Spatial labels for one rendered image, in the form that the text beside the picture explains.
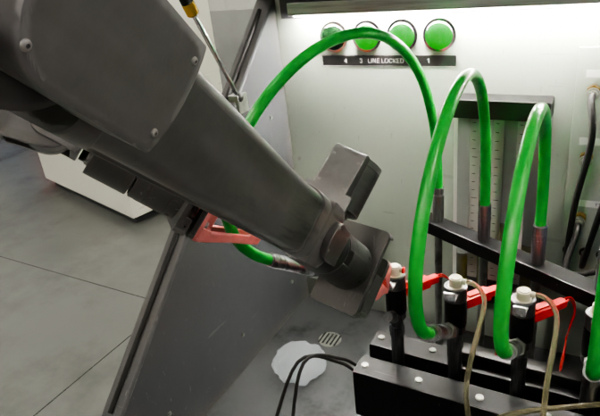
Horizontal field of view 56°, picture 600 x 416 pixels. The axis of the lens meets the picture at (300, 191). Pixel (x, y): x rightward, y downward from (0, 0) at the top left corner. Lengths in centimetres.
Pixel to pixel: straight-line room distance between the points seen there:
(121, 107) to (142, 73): 1
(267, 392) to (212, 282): 22
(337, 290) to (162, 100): 49
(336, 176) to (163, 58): 40
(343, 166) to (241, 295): 51
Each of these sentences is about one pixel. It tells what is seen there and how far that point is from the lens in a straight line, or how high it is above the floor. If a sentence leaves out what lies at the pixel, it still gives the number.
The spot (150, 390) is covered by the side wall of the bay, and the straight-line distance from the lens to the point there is 89.
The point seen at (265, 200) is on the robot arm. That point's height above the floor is 139.
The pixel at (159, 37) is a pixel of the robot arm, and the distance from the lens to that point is 17.
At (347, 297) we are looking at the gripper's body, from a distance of 64.
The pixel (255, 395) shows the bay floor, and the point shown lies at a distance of 103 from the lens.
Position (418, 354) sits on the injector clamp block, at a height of 98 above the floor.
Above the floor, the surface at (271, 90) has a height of 139.
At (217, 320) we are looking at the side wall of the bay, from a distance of 97.
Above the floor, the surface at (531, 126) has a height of 135.
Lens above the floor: 153
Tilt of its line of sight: 24 degrees down
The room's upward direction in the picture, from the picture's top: 6 degrees counter-clockwise
